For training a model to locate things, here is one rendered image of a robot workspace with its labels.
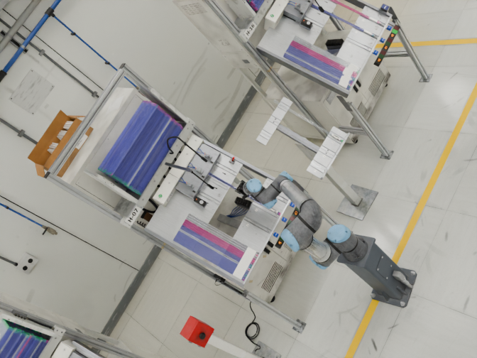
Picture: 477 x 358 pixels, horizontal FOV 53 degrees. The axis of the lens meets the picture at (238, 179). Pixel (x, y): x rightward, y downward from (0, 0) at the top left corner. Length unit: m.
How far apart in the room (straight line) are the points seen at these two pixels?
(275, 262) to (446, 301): 1.18
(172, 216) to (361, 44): 1.75
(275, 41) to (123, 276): 2.67
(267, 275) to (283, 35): 1.72
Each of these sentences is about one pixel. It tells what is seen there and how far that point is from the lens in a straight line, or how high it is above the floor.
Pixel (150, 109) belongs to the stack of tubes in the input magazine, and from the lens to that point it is 2.86.
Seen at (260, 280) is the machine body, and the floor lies 0.26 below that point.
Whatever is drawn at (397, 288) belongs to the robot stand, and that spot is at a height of 0.11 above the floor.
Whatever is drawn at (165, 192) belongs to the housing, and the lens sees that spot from 2.99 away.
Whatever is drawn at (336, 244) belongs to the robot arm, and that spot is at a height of 0.75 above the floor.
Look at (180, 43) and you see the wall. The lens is 4.75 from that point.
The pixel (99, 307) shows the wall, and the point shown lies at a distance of 4.81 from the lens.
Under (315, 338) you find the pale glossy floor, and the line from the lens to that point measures 3.42.
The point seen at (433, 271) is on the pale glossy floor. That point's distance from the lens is 3.23.
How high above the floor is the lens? 2.82
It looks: 38 degrees down
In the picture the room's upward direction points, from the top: 50 degrees counter-clockwise
